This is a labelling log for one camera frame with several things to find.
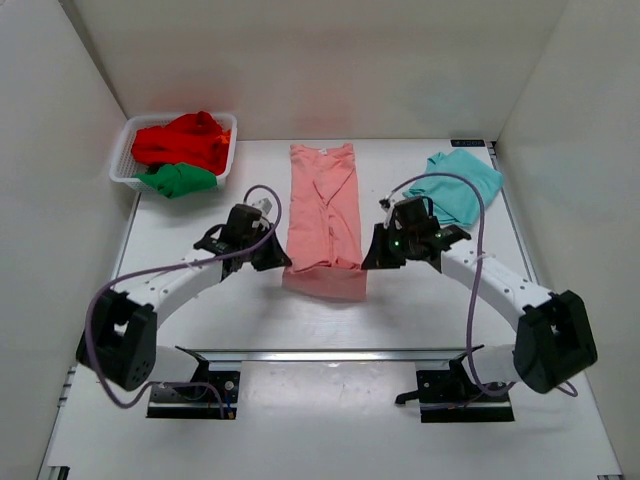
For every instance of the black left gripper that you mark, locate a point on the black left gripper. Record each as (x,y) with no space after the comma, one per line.
(276,257)

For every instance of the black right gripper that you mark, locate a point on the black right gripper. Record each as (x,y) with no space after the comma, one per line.
(377,257)

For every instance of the pink t shirt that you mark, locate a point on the pink t shirt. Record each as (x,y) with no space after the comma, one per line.
(324,233)

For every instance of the teal t shirt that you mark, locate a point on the teal t shirt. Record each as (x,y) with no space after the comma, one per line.
(454,202)

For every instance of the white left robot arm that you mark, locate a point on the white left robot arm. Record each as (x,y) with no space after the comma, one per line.
(124,323)

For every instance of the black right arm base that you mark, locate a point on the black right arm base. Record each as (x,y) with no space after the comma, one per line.
(445,395)

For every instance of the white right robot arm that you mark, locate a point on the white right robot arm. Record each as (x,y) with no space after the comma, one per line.
(553,337)

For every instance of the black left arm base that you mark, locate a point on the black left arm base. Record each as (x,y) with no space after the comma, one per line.
(184,386)

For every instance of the green t shirt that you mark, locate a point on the green t shirt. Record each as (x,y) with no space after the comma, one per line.
(177,180)

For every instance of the black label plate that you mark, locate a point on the black label plate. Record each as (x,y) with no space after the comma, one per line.
(467,143)

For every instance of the red t shirt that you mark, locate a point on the red t shirt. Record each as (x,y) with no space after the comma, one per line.
(195,138)

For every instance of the white plastic basket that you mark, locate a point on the white plastic basket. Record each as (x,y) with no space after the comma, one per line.
(124,168)

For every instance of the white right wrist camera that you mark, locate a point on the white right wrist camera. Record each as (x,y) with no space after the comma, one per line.
(387,203)

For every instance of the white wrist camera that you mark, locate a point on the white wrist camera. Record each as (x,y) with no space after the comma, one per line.
(263,205)
(387,203)

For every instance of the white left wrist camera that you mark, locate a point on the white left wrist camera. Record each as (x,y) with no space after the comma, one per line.
(263,205)

